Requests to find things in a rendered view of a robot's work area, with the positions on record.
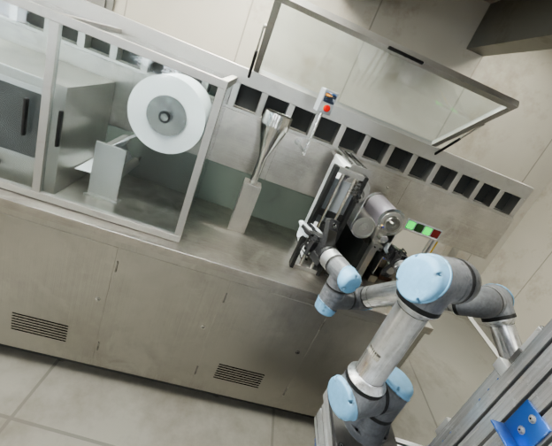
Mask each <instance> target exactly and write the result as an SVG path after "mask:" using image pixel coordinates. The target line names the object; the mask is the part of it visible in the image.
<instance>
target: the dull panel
mask: <svg viewBox="0 0 552 446"><path fill-rule="evenodd" d="M245 177H246V178H249V179H250V178H251V174H248V173H244V172H242V171H239V170H236V169H233V168H231V167H229V166H226V165H221V164H220V163H217V162H214V161H211V160H210V161H209V164H208V166H207V169H206V172H205V175H204V178H203V183H202V186H201V189H200V192H199V195H198V198H201V199H203V200H206V201H209V202H212V203H215V204H219V205H222V206H224V207H226V208H229V209H232V210H233V209H234V206H235V204H236V201H237V198H238V195H239V194H240V191H241V188H242V184H243V182H244V179H245ZM258 182H261V191H260V193H259V196H258V198H257V202H256V204H255V207H254V209H253V212H252V213H251V216H253V217H256V218H259V219H263V220H266V221H269V222H272V223H274V224H277V225H280V226H283V227H287V228H290V229H293V230H295V231H298V229H299V226H300V224H299V220H303V221H305V219H306V217H307V215H308V213H309V210H310V208H311V206H312V204H313V202H314V199H315V197H312V196H308V195H305V194H303V193H300V192H298V191H295V190H293V189H290V188H286V187H283V186H281V185H278V184H276V183H273V182H270V181H266V180H264V179H261V178H259V179H258Z"/></svg>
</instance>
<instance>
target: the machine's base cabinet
mask: <svg viewBox="0 0 552 446"><path fill-rule="evenodd" d="M315 303H316V301H314V300H311V299H308V298H305V297H302V296H297V295H294V294H290V293H288V292H285V291H281V290H278V289H276V288H270V287H267V286H264V285H261V284H258V283H255V282H252V281H246V280H244V279H241V278H237V277H234V276H232V275H228V274H225V273H220V272H217V271H213V270H211V269H208V268H204V267H201V266H199V265H193V264H190V263H187V262H184V261H181V260H178V259H175V258H169V257H167V256H164V255H160V254H157V253H155V252H151V251H148V250H143V249H140V248H137V247H134V246H131V245H128V244H124V243H122V242H116V241H113V240H111V239H107V238H104V237H102V236H98V235H93V234H90V233H87V232H84V231H80V230H78V229H75V228H71V227H67V226H63V225H60V224H58V223H54V222H51V221H48V220H45V219H40V218H36V217H34V216H30V215H27V214H25V213H21V212H18V211H13V210H10V209H7V208H4V207H1V206H0V346H3V347H7V348H11V349H15V350H22V351H25V352H29V353H34V354H37V355H41V356H45V357H49V358H56V359H57V360H58V361H61V362H63V361H68V362H72V363H75V364H80V365H86V366H91V367H94V368H98V369H103V370H106V371H110V372H115V373H121V374H125V375H129V376H133V377H137V378H141V379H144V380H149V381H155V382H160V383H164V384H167V385H172V386H175V387H179V388H186V389H190V390H194V391H198V392H202V393H206V394H210V395H213V396H215V397H220V396H221V397H224V398H229V399H233V400H236V401H241V402H244V403H248V404H255V405H259V406H264V407H267V408H271V409H275V410H279V411H286V412H290V413H294V414H298V415H302V416H305V417H310V418H314V417H315V416H316V414H317V412H318V410H319V409H320V407H321V405H322V404H323V402H324V399H323V395H324V393H325V391H326V389H327V388H328V383H329V381H330V379H331V378H332V377H334V376H335V375H337V374H339V375H342V374H343V373H344V372H345V370H346V369H347V367H348V366H349V364H350V363H351V362H353V361H358V360H359V359H360V357H361V356H362V355H363V353H364V351H365V350H366V348H367V346H368V345H369V343H370V342H371V340H372V338H373V336H375V334H376V333H377V331H378V330H379V328H380V326H381V324H382V323H383V321H382V320H378V319H374V318H370V317H367V316H364V315H361V314H358V313H355V312H352V311H347V310H337V312H336V313H335V314H334V315H333V316H332V317H327V316H324V315H322V314H321V313H319V312H318V310H317V309H316V307H315Z"/></svg>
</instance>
